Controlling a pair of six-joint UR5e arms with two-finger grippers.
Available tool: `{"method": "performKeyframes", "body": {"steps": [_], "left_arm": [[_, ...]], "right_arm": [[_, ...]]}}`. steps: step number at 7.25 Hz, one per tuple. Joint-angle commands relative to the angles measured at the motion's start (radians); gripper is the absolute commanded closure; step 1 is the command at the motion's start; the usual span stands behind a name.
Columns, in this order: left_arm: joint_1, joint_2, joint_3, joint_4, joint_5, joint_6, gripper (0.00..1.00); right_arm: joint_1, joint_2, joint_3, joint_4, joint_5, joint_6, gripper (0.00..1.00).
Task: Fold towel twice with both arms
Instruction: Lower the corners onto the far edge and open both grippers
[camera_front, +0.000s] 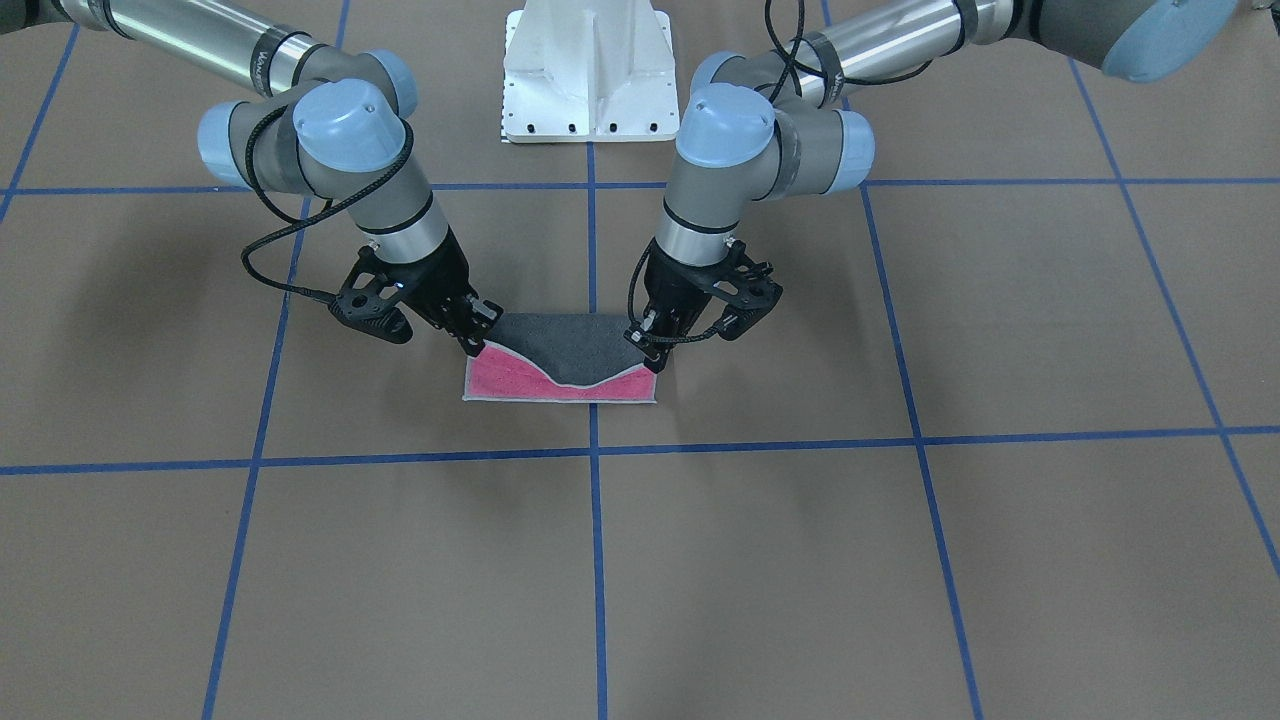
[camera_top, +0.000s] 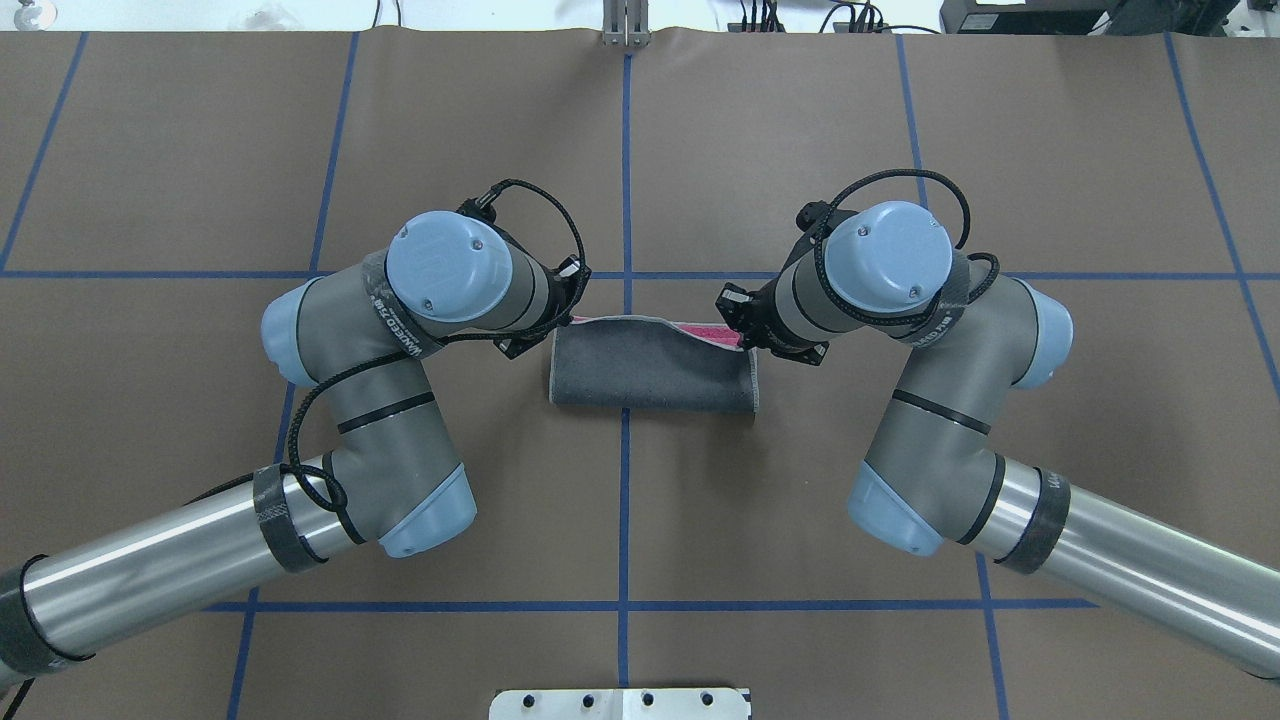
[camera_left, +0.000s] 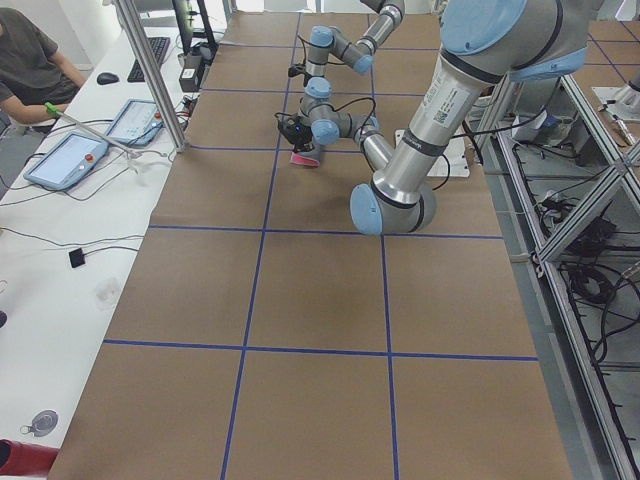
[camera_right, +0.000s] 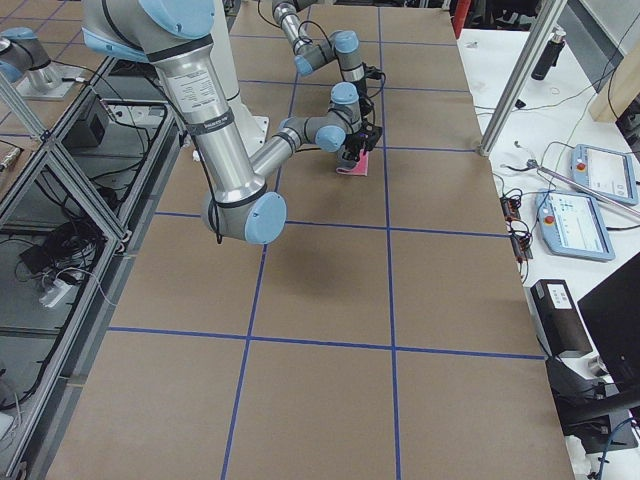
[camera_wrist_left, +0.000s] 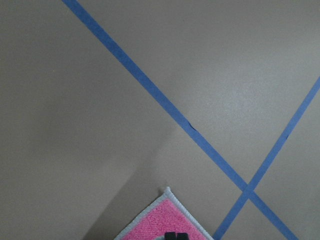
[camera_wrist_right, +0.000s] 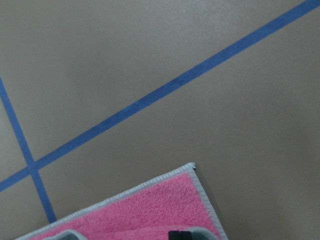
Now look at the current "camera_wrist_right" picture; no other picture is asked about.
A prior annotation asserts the pink towel grey back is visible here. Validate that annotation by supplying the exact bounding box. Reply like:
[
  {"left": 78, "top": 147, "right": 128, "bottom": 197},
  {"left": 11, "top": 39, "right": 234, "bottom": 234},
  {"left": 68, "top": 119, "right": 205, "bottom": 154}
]
[{"left": 23, "top": 162, "right": 227, "bottom": 240}]

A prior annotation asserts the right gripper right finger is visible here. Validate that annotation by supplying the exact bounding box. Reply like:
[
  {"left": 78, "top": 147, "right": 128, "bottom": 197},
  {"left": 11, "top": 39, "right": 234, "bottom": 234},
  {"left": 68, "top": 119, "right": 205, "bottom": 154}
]
[{"left": 180, "top": 231, "right": 193, "bottom": 240}]

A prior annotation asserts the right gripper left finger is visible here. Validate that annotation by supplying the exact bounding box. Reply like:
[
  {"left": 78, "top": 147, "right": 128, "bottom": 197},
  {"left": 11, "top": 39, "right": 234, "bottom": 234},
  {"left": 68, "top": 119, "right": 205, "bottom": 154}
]
[{"left": 168, "top": 230, "right": 181, "bottom": 240}]

